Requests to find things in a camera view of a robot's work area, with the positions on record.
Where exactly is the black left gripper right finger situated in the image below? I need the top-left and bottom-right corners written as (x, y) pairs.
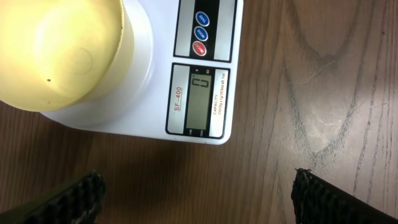
top-left (291, 168), bottom-right (397, 224)

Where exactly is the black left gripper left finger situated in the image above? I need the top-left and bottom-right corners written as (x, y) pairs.
top-left (1, 170), bottom-right (106, 224)

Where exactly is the yellow plastic bowl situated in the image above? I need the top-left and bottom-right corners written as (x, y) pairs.
top-left (1, 0), bottom-right (134, 112)

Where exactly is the white digital kitchen scale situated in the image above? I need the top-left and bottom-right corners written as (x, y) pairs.
top-left (46, 0), bottom-right (244, 145)

